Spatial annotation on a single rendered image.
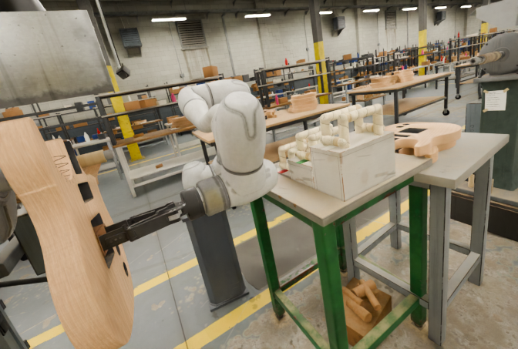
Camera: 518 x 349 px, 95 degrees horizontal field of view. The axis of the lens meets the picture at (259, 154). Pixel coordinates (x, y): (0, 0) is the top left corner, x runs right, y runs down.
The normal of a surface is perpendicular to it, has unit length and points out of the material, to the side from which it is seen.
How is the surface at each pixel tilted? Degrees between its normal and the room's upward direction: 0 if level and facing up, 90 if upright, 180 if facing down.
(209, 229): 90
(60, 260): 49
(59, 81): 90
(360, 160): 90
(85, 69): 90
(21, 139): 71
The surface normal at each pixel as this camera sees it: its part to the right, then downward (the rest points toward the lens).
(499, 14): -0.87, 0.29
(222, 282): 0.37, 0.19
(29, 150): 0.45, 0.00
